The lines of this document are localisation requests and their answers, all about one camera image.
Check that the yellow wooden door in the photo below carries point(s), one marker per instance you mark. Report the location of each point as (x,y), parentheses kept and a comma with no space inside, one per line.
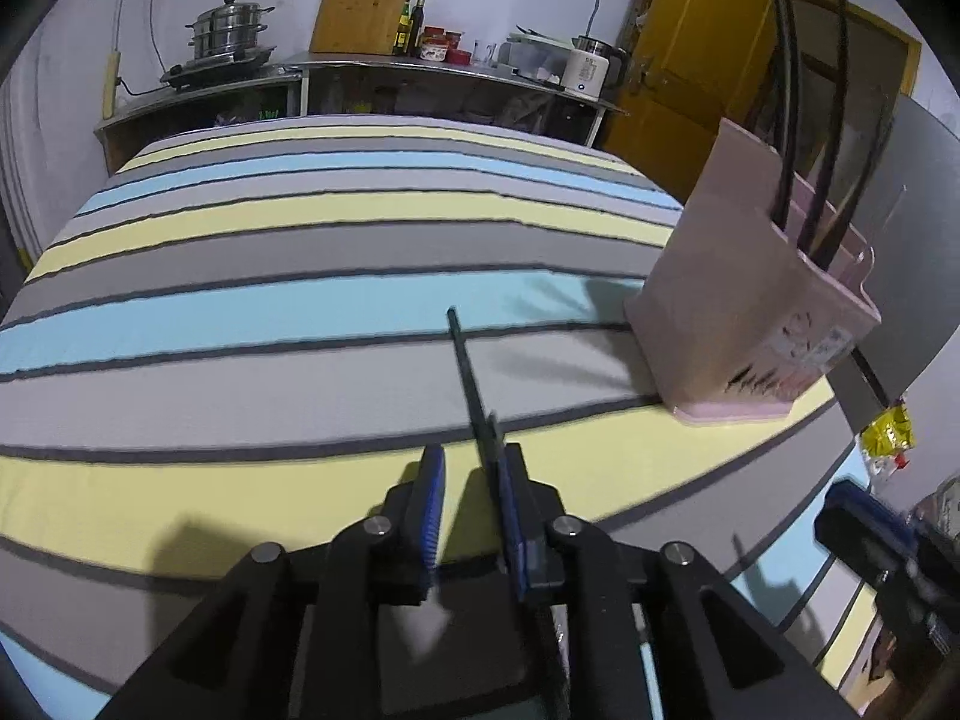
(697,30)

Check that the cream power strip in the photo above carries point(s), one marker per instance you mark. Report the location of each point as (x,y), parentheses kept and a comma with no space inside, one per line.
(110,86)

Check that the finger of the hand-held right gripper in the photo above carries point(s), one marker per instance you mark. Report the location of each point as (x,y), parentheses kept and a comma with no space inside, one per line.
(862,525)

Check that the wooden cutting board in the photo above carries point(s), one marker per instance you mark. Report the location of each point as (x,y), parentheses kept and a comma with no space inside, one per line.
(360,7)

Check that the dark sauce bottle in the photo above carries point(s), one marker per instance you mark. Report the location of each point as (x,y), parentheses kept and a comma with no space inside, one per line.
(417,34)

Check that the yellow oil bottle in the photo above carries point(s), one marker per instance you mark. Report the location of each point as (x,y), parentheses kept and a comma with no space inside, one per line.
(403,34)

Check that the yellow snack packet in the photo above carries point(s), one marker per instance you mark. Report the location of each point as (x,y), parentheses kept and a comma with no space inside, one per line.
(889,431)

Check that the small red container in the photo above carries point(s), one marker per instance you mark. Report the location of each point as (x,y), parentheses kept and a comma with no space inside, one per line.
(459,56)

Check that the pink plastic utensil holder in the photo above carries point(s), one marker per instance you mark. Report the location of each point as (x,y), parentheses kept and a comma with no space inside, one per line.
(720,300)

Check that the black induction cooker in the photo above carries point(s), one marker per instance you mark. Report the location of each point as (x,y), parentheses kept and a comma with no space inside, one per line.
(214,71)

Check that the metal kitchen counter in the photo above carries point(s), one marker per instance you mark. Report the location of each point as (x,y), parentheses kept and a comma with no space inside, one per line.
(360,64)

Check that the white plastic storage box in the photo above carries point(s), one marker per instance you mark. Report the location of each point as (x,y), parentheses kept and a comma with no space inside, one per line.
(529,56)

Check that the stainless steel steamer pot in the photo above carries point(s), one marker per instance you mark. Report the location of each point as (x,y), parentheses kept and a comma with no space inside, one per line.
(229,30)

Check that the red lidded jar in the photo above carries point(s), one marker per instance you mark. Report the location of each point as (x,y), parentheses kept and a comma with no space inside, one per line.
(432,46)

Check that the striped tablecloth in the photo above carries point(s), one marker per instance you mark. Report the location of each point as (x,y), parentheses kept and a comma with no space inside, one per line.
(300,240)

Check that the black chopstick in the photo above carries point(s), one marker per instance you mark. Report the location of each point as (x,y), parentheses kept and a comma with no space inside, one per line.
(844,52)
(472,390)
(784,90)
(862,180)

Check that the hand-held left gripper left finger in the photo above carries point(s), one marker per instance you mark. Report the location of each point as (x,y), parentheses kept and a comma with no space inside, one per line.
(433,510)

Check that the white electric kettle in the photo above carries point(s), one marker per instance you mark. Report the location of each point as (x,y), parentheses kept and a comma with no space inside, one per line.
(585,71)

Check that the glass measuring cup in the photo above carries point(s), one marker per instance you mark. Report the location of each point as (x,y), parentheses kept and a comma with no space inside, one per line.
(484,54)

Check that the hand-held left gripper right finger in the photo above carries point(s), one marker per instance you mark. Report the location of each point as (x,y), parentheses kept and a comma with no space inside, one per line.
(514,540)

